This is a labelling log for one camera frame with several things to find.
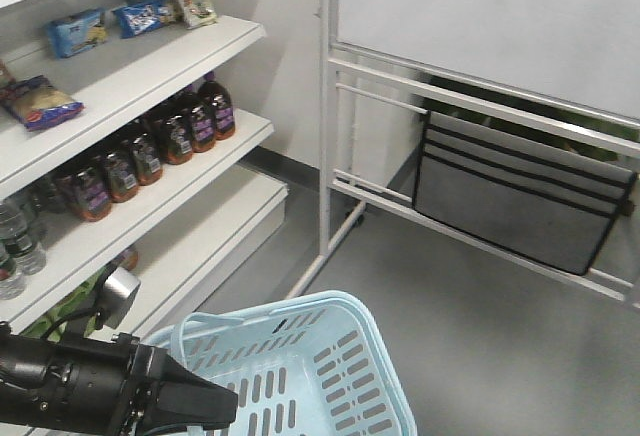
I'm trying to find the blue red snack bag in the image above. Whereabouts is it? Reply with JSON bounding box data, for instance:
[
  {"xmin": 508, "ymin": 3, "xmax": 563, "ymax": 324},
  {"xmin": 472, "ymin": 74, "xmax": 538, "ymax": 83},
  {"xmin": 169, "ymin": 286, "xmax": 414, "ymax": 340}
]
[{"xmin": 1, "ymin": 75, "xmax": 85, "ymax": 132}]

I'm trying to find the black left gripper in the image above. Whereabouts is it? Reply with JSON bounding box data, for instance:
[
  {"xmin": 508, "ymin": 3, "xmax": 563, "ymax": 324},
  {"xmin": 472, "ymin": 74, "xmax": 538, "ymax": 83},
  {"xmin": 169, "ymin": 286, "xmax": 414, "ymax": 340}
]
[{"xmin": 34, "ymin": 334, "xmax": 239, "ymax": 435}]

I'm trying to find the grey fabric organizer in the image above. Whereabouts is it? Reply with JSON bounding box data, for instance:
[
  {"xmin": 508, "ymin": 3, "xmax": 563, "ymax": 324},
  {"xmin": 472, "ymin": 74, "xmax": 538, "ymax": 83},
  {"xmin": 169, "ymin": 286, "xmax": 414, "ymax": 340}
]
[{"xmin": 412, "ymin": 113, "xmax": 638, "ymax": 275}]

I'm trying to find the white supermarket shelf unit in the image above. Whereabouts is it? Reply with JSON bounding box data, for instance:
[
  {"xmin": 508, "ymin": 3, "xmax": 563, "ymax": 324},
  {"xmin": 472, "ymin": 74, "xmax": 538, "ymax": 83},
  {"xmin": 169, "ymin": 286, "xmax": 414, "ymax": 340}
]
[{"xmin": 1, "ymin": 0, "xmax": 288, "ymax": 342}]

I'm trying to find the blue snack packet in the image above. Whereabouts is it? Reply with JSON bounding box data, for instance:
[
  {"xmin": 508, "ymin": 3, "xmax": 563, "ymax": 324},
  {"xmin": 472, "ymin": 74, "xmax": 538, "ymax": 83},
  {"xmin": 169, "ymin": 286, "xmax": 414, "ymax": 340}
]
[
  {"xmin": 112, "ymin": 0, "xmax": 180, "ymax": 39},
  {"xmin": 45, "ymin": 8, "xmax": 108, "ymax": 59}
]

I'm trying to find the white rolling whiteboard frame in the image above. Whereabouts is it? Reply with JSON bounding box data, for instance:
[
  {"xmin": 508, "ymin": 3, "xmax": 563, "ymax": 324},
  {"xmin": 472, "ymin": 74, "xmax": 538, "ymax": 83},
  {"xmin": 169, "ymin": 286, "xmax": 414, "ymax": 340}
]
[{"xmin": 290, "ymin": 0, "xmax": 639, "ymax": 310}]

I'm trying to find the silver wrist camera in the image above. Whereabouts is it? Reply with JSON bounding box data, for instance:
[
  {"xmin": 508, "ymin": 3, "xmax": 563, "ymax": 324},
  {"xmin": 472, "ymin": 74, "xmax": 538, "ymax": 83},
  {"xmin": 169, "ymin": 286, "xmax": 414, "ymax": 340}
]
[{"xmin": 94, "ymin": 263, "xmax": 141, "ymax": 330}]

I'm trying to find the light blue plastic basket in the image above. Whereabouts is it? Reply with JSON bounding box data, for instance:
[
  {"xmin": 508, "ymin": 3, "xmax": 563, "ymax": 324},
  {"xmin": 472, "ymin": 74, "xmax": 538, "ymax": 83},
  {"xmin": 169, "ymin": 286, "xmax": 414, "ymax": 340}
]
[{"xmin": 144, "ymin": 290, "xmax": 418, "ymax": 436}]

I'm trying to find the clear water bottle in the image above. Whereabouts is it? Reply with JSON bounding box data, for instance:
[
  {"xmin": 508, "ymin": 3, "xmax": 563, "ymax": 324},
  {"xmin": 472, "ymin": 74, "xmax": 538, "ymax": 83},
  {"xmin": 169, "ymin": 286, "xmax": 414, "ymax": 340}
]
[{"xmin": 1, "ymin": 199, "xmax": 47, "ymax": 276}]

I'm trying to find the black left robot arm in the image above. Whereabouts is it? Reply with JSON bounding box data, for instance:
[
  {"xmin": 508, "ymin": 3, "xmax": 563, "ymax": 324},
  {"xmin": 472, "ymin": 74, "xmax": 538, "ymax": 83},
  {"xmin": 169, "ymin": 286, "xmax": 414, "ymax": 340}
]
[{"xmin": 1, "ymin": 323, "xmax": 238, "ymax": 435}]

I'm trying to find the brown sauce bottle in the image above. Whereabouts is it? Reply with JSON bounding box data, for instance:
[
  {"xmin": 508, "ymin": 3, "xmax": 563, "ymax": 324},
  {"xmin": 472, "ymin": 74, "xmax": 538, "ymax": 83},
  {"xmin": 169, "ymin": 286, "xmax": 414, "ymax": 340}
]
[
  {"xmin": 143, "ymin": 105, "xmax": 193, "ymax": 165},
  {"xmin": 197, "ymin": 71, "xmax": 236, "ymax": 140},
  {"xmin": 54, "ymin": 165, "xmax": 112, "ymax": 222},
  {"xmin": 176, "ymin": 87, "xmax": 216, "ymax": 153},
  {"xmin": 122, "ymin": 132, "xmax": 163, "ymax": 186}
]

